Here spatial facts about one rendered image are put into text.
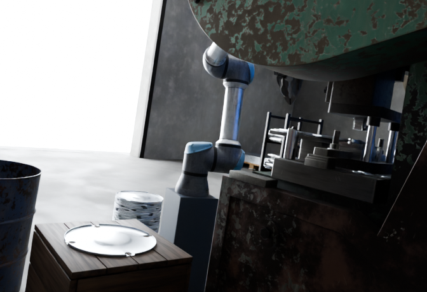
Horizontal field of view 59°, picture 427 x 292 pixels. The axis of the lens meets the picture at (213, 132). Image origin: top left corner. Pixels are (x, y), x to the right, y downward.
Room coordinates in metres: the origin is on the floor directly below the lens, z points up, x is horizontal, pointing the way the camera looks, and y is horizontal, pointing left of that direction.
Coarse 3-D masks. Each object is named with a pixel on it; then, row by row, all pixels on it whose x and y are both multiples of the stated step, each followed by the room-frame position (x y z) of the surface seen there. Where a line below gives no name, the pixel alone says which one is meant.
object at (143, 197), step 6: (126, 192) 2.39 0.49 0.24; (132, 192) 2.41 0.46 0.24; (138, 192) 2.44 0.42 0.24; (144, 192) 2.47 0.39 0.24; (120, 198) 2.21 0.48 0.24; (126, 198) 2.24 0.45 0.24; (132, 198) 2.26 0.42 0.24; (138, 198) 2.26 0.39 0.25; (144, 198) 2.28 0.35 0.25; (150, 198) 2.33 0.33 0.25; (156, 198) 2.36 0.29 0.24; (162, 198) 2.37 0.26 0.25
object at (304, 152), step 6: (270, 132) 1.30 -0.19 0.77; (276, 132) 1.28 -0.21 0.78; (282, 132) 1.27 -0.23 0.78; (306, 138) 1.20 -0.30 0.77; (312, 138) 1.19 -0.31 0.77; (318, 138) 1.17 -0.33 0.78; (324, 138) 1.16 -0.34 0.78; (306, 144) 1.22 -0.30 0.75; (312, 144) 1.21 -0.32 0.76; (318, 144) 1.19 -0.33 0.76; (324, 144) 1.20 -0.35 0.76; (300, 150) 1.24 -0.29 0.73; (306, 150) 1.22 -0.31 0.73; (312, 150) 1.20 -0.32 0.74; (300, 156) 1.23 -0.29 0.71
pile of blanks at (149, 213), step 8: (120, 200) 2.21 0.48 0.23; (120, 208) 2.21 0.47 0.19; (128, 208) 2.21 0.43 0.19; (136, 208) 2.18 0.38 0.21; (144, 208) 2.20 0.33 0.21; (152, 208) 2.22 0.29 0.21; (160, 208) 2.29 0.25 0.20; (112, 216) 2.28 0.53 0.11; (120, 216) 2.20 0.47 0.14; (128, 216) 2.18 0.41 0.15; (136, 216) 2.18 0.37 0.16; (144, 216) 2.19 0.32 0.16; (152, 216) 2.23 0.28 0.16; (160, 216) 2.34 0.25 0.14; (144, 224) 2.20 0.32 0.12; (152, 224) 2.26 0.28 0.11
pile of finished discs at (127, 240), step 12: (72, 228) 1.25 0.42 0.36; (84, 228) 1.28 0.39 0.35; (96, 228) 1.30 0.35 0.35; (108, 228) 1.32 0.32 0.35; (120, 228) 1.34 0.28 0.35; (132, 228) 1.35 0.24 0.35; (72, 240) 1.15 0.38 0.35; (84, 240) 1.17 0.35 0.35; (96, 240) 1.17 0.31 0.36; (108, 240) 1.18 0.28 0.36; (120, 240) 1.20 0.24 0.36; (132, 240) 1.23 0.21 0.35; (144, 240) 1.25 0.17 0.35; (84, 252) 1.08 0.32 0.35; (96, 252) 1.09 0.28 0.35; (108, 252) 1.10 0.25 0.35; (120, 252) 1.12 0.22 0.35; (132, 252) 1.13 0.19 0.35; (144, 252) 1.14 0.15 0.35
